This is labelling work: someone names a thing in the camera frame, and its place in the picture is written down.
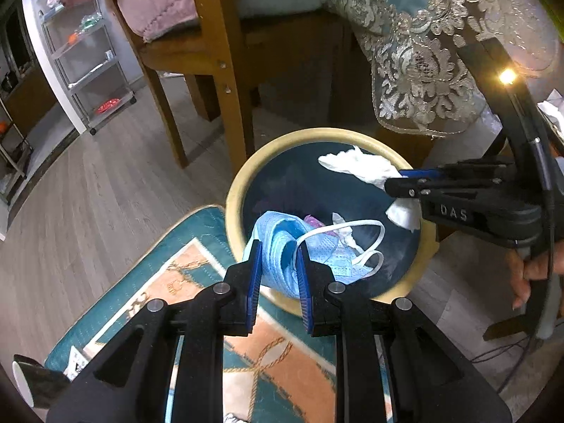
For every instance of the green packet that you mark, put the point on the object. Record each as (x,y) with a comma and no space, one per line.
(90,22)

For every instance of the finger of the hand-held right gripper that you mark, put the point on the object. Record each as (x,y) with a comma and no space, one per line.
(405,187)
(462,171)

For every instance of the blue bin yellow rim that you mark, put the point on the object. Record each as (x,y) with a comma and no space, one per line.
(308,185)

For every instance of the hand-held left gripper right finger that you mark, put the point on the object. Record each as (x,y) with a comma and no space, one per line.
(304,299)

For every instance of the brown kitchen cabinet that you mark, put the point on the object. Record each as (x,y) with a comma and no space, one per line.
(31,101)

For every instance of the blue face mask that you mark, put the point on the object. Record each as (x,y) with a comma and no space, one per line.
(280,251)

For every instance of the pink snack wrapper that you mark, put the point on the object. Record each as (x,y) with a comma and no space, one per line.
(312,219)

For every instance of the black pot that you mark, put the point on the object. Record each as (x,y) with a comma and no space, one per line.
(9,83)

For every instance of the red plastic item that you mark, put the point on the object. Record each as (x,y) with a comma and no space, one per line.
(110,105)

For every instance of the white tissue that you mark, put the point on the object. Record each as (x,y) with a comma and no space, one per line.
(357,163)

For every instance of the person's right hand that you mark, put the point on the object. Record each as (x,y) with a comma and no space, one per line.
(520,264)

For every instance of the wooden chair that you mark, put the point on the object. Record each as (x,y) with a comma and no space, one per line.
(220,53)

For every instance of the white trolley cart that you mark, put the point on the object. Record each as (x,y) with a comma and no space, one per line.
(88,79)

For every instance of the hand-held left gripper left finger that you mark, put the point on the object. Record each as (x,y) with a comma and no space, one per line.
(254,291)

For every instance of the black mug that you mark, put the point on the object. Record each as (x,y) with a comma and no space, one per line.
(39,383)

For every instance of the metal shelf rack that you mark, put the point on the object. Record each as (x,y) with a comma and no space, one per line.
(13,158)

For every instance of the pink quilted cushion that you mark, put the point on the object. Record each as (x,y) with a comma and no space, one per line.
(154,13)

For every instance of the teal printed cushion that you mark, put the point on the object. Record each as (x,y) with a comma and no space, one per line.
(282,361)

